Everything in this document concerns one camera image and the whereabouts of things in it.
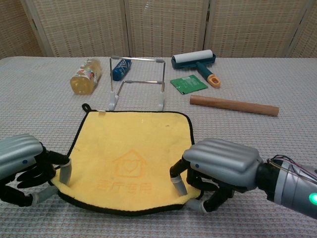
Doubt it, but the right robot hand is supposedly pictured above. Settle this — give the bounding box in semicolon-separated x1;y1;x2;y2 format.
169;138;263;214

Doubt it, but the white woven tablecloth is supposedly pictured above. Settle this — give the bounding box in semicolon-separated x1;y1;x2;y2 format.
0;56;317;238

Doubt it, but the clear bottle with yellow liquid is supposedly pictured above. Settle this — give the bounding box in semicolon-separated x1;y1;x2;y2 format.
70;58;103;96

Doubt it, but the blue patterned bottle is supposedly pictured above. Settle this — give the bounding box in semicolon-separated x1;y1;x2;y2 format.
111;57;133;82

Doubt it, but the yellow cloth with black trim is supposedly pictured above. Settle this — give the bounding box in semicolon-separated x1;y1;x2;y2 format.
49;103;202;216

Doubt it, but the woven folding screen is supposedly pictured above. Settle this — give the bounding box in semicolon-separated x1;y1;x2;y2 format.
0;0;317;59

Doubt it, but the green sachet packet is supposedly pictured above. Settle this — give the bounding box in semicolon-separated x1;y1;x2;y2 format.
169;75;208;95

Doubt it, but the wooden rolling pin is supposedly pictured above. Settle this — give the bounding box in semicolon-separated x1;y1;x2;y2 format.
189;95;280;117

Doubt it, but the teal lint roller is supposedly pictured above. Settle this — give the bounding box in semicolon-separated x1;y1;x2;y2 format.
171;49;221;88

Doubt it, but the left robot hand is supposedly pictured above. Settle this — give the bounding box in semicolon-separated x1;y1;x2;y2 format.
0;133;72;208

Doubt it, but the metal wire stand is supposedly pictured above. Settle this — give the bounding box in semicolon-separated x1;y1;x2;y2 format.
108;56;166;112

